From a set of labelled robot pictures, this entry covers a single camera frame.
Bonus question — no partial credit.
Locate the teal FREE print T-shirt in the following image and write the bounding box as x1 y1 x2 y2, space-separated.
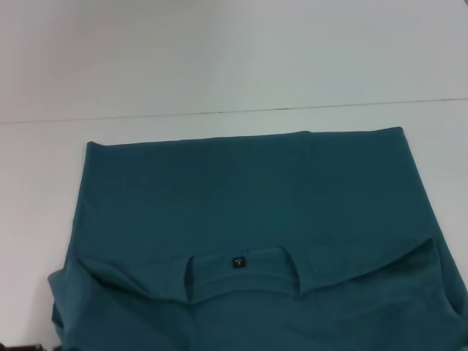
46 126 468 351

